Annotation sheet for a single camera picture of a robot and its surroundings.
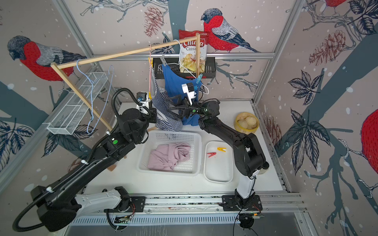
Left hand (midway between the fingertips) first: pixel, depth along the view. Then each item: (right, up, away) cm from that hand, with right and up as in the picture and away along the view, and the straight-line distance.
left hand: (153, 99), depth 65 cm
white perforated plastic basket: (+17, -39, +21) cm, 47 cm away
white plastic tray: (+33, -38, +21) cm, 55 cm away
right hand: (+7, -4, -2) cm, 8 cm away
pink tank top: (+2, -32, +21) cm, 38 cm away
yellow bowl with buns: (+55, -13, +36) cm, 67 cm away
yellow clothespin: (+36, -29, +27) cm, 54 cm away
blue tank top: (+7, +9, +20) cm, 23 cm away
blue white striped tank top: (+3, -9, +11) cm, 15 cm away
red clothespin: (+30, -32, +25) cm, 51 cm away
